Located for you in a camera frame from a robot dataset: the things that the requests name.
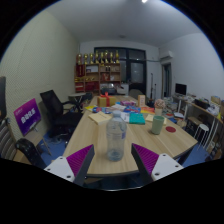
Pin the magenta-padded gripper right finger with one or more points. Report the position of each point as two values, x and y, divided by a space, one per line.
163 165

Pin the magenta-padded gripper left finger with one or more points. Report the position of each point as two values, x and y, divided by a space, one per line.
63 166

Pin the clear plastic water bottle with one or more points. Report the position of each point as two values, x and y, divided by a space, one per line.
116 136

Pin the flat round red coaster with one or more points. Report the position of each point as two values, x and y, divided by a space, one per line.
170 129

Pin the black bag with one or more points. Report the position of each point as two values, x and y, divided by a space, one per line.
30 151

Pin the light green cup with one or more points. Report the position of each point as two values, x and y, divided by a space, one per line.
157 126

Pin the flat beige book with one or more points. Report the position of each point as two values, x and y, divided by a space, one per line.
149 118

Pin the black office chair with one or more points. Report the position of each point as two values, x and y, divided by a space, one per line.
61 116

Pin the teal notebook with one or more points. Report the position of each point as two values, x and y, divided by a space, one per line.
137 118

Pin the white round stool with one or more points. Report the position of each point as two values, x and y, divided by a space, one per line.
202 127

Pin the orange yellow book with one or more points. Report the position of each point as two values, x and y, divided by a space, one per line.
147 110

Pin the thick beige book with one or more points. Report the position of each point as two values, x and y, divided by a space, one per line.
99 118

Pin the white booklet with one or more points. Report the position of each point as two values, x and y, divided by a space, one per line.
126 116

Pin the striped grey chair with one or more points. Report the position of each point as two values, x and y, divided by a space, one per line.
6 143

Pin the purple sign board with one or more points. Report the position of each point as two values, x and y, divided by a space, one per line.
27 116

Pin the yellow paper sheet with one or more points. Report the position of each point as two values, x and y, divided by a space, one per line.
90 107

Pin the long cluttered wooden desk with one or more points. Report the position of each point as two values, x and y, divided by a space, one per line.
203 113

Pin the small blue red book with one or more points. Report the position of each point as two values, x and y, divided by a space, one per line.
97 109

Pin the upright wooden card box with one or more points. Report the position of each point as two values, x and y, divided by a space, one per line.
141 100

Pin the pink wrapped package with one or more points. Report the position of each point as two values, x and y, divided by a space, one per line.
128 103

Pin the black box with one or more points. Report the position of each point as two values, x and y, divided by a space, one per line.
201 104

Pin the small round table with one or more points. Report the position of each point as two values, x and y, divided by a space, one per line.
77 95

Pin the white paper sheet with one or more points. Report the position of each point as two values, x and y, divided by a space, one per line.
118 107

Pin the grey fabric chair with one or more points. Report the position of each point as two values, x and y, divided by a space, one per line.
136 94

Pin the black computer monitor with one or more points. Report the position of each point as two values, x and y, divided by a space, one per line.
180 89

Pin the yellow gift box red ribbon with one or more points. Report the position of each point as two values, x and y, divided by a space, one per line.
106 101

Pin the black microphone stand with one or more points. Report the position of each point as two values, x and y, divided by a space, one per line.
151 86

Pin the dark chair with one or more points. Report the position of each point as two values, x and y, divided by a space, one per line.
107 90

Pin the dark case with tan trim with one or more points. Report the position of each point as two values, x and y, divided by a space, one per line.
2 100

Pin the wooden shelf unit with trophies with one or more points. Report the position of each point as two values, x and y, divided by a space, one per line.
98 73

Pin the bright ceiling light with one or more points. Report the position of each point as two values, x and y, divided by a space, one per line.
144 1

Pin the white wall air conditioner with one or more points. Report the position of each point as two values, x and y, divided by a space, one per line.
166 55

